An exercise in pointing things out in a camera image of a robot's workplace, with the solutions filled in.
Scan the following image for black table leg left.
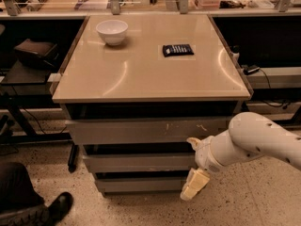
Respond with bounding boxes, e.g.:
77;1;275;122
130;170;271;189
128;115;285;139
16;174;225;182
68;144;78;173

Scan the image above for black shoe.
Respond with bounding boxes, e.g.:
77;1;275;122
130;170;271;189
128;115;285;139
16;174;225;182
0;192;73;226

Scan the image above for person leg dark trousers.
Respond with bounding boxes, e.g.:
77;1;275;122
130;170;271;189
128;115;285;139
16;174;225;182
0;162;44;211

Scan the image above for white ceramic bowl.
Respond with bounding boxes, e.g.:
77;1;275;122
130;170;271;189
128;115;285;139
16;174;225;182
96;20;128;45

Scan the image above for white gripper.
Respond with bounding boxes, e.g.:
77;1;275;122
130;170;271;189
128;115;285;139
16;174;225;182
180;136;223;201

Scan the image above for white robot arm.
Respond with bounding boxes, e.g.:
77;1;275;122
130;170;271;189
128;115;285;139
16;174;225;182
180;112;301;201

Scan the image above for black power adapter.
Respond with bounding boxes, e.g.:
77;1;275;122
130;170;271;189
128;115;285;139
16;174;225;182
242;65;260;75

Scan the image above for grey drawer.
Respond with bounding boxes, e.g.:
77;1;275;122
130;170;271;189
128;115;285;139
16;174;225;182
83;153;196;172
66;117;230;145
95;177;185;194

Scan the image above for dark blue snack packet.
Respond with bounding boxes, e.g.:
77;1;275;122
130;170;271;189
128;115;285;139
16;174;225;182
162;44;194;57

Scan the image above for grey drawer cabinet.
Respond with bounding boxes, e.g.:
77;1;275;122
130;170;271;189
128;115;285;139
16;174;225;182
53;14;252;182

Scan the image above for dark box on shelf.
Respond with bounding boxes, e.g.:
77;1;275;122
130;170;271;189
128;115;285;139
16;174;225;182
14;39;58;70

